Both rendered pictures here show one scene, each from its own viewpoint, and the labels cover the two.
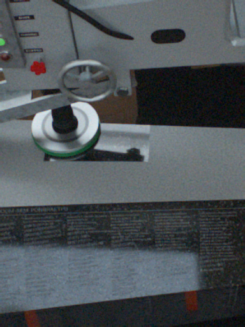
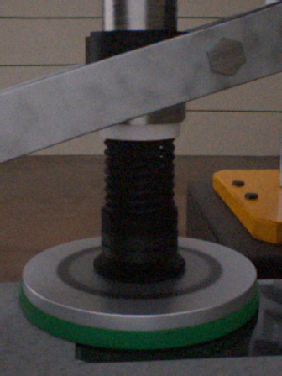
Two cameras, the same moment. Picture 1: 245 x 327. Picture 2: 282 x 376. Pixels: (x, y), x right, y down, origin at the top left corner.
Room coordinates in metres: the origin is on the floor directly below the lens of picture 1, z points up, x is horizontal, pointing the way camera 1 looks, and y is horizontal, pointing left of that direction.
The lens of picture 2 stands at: (0.68, 0.29, 1.05)
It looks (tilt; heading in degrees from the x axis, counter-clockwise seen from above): 13 degrees down; 345
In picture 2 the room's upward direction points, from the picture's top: straight up
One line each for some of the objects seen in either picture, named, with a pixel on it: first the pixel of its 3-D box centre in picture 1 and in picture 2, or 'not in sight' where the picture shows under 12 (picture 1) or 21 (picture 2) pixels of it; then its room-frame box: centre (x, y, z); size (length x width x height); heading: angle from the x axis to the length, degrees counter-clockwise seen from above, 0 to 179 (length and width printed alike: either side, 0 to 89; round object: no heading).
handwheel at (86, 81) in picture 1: (87, 71); not in sight; (1.04, 0.06, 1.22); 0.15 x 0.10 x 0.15; 84
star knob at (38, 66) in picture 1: (38, 64); not in sight; (1.05, 0.17, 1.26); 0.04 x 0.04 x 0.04; 84
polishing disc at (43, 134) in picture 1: (65, 125); (139, 274); (1.17, 0.16, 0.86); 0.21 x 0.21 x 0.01
